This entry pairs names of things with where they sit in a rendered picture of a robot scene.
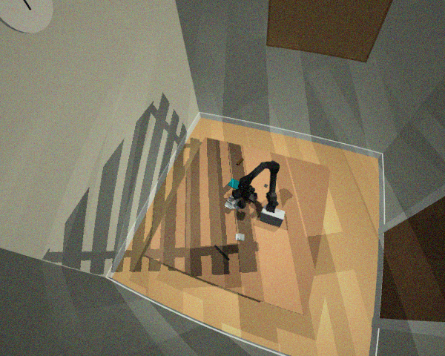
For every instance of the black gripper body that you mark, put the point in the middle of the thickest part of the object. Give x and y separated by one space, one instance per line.
242 204

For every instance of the teal rectangular block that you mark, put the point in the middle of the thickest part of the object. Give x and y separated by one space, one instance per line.
234 183

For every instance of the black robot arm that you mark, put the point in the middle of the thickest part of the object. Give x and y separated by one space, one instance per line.
246 187

